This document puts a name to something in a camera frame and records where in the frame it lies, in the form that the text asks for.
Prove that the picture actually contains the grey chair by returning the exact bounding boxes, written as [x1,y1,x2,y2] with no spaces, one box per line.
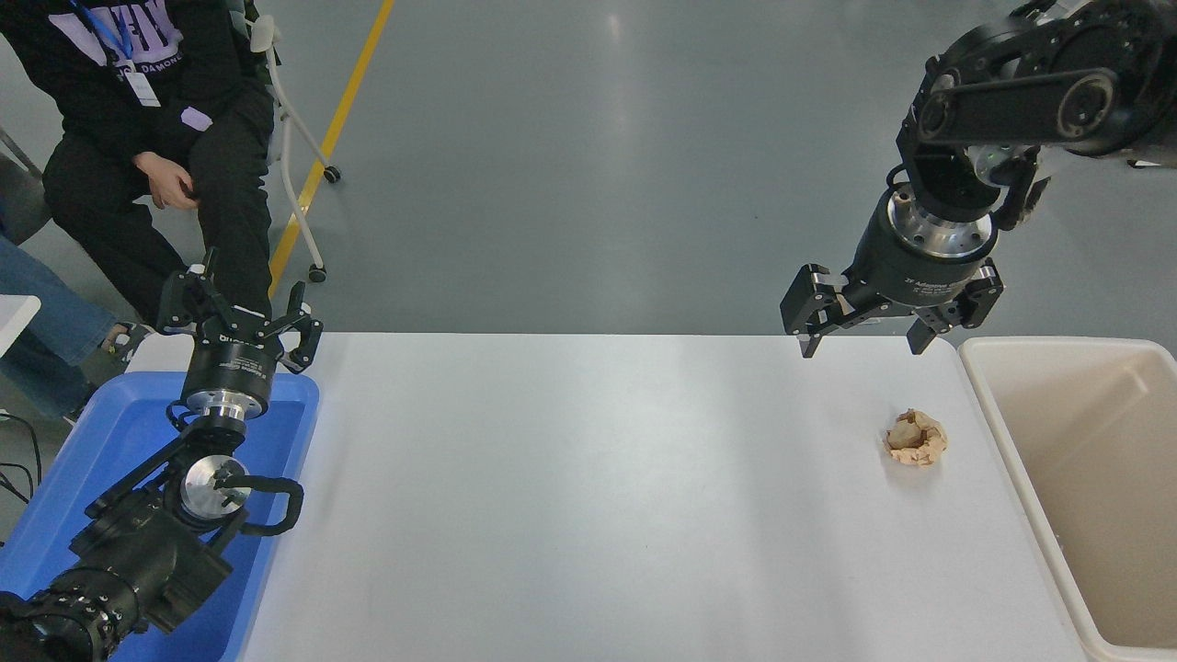
[0,129,51,245]

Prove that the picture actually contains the black floor cables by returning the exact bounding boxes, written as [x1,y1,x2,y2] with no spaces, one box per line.
[0,412,45,507]

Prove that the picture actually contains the person's right hand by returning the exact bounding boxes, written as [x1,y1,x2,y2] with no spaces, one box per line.
[133,152,200,211]

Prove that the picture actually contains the white name badge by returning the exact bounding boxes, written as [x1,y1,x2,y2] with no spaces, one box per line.
[124,69,163,109]

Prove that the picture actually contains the small white table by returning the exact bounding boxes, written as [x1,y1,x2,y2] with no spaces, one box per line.
[0,294,42,358]

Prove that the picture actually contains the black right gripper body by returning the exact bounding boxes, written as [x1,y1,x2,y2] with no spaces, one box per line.
[848,213,994,312]

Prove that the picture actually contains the blue plastic tray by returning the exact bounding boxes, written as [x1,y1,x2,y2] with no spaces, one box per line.
[0,371,321,662]

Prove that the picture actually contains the seated person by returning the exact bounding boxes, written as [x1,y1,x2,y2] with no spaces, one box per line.
[0,0,277,327]

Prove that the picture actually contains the tan paper ball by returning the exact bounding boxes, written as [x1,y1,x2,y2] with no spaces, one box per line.
[885,409,948,467]

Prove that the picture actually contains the large pale bin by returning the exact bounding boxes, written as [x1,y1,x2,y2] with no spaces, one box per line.
[958,337,1177,662]

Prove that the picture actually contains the white frame chair on castors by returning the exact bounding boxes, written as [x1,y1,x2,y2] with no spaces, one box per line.
[244,14,343,283]

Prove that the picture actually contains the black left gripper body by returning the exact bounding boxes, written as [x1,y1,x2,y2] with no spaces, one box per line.
[181,311,283,400]

